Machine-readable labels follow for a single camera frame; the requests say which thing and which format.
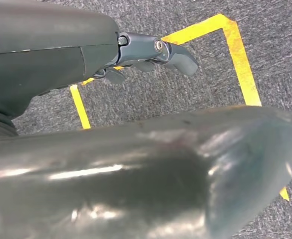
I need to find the silver robot body shell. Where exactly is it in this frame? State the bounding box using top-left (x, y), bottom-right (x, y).
top-left (0, 105), bottom-right (292, 239)

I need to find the yellow floor tape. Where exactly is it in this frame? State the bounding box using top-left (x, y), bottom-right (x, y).
top-left (70, 13), bottom-right (290, 203)

